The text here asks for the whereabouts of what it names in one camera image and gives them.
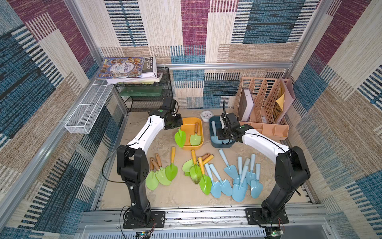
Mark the white round clock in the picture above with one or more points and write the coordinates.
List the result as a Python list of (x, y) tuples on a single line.
[(206, 115)]

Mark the white box in organizer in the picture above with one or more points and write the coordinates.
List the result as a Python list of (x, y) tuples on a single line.
[(246, 105)]

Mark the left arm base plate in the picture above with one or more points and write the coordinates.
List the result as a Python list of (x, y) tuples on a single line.
[(154, 219)]

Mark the blue shovel large centre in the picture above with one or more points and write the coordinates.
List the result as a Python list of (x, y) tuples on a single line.
[(239, 190)]

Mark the pink desk file organizer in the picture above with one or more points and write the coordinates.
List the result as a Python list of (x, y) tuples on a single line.
[(265, 118)]

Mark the white book stack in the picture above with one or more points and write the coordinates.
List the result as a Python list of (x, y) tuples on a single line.
[(149, 74)]

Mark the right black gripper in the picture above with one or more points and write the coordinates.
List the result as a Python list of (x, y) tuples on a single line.
[(226, 133)]

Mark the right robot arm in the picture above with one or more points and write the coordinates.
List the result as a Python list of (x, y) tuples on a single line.
[(291, 169)]

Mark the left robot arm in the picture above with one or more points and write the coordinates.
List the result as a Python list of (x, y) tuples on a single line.
[(132, 162)]

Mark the colorful picture book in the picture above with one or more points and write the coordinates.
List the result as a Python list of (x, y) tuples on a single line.
[(113, 68)]

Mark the black wire shelf rack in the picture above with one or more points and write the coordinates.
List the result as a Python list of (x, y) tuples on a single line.
[(145, 97)]

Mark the dark green shovel yellow handle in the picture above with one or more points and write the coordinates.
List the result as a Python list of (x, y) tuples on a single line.
[(195, 171)]

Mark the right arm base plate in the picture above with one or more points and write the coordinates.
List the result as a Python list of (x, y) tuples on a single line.
[(262, 216)]

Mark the dark blue storage box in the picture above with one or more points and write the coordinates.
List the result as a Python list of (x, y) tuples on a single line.
[(226, 143)]

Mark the green tray on shelf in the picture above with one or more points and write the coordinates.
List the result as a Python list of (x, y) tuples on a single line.
[(141, 91)]

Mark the yellow storage box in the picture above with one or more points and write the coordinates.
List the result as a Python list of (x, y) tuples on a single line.
[(189, 128)]

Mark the white wire mesh basket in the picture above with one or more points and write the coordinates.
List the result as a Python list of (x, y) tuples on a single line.
[(86, 113)]

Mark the yellow paper in organizer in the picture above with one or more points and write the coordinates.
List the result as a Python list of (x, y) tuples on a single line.
[(280, 102)]

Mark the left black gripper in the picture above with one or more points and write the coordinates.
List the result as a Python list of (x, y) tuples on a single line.
[(179, 122)]

